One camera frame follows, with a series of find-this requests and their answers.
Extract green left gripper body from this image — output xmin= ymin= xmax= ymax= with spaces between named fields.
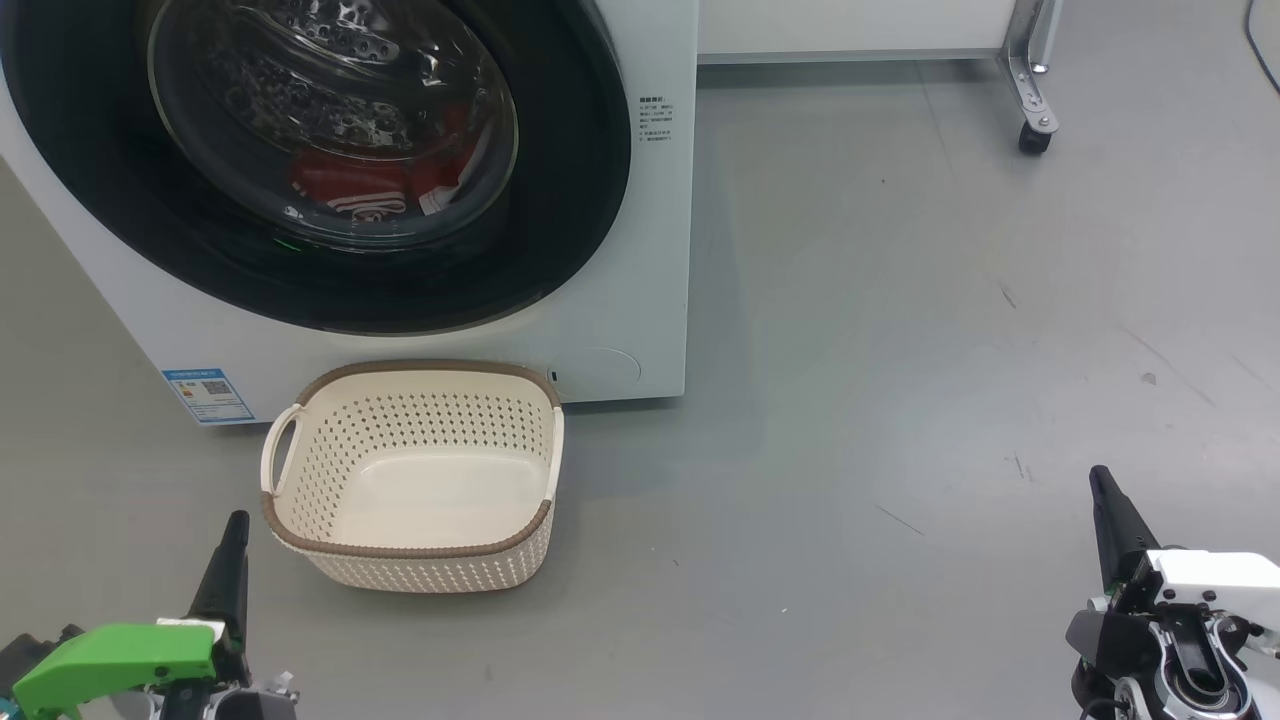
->
xmin=12 ymin=620 xmax=301 ymax=720

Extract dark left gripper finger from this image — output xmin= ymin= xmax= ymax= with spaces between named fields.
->
xmin=188 ymin=510 xmax=251 ymax=656

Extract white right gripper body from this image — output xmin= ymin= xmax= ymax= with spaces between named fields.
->
xmin=1065 ymin=548 xmax=1280 ymax=720

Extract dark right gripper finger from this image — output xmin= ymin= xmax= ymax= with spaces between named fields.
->
xmin=1088 ymin=465 xmax=1166 ymax=593

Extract red jersey striped cuffs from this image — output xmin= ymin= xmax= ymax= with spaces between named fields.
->
xmin=290 ymin=150 xmax=411 ymax=223

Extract black glass washer door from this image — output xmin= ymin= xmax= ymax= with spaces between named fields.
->
xmin=0 ymin=0 xmax=633 ymax=336

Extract cream perforated laundry basket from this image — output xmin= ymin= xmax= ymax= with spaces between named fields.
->
xmin=260 ymin=360 xmax=566 ymax=593

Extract white front-load washing machine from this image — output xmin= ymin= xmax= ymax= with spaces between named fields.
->
xmin=0 ymin=0 xmax=699 ymax=426

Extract blue energy label sticker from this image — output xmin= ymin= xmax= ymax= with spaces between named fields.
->
xmin=162 ymin=368 xmax=255 ymax=425

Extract white partition panel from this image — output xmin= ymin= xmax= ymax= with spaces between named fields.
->
xmin=698 ymin=0 xmax=1063 ymax=156

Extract black floor cable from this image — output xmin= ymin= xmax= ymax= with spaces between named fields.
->
xmin=1245 ymin=0 xmax=1280 ymax=96

